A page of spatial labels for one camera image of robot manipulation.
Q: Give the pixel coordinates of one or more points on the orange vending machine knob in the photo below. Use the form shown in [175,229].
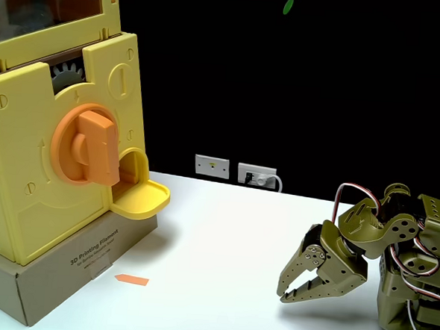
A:
[98,146]

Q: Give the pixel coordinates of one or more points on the yellow capsule vending machine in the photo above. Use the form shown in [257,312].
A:
[19,141]

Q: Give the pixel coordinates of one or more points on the orange paper arrow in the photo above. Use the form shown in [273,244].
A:
[132,279]

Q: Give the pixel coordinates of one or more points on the yellow dispensing tray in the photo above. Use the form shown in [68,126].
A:
[143,201]

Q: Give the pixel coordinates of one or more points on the brown cardboard filament box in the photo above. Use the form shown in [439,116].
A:
[48,285]

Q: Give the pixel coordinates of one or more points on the green plant leaf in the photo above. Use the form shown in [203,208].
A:
[288,6]

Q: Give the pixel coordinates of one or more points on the grey plastic gear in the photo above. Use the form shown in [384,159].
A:
[66,77]

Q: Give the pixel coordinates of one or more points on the white wall power outlet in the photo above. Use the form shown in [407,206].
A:
[244,170]

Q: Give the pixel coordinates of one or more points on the white blank wall plate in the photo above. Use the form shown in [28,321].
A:
[212,167]

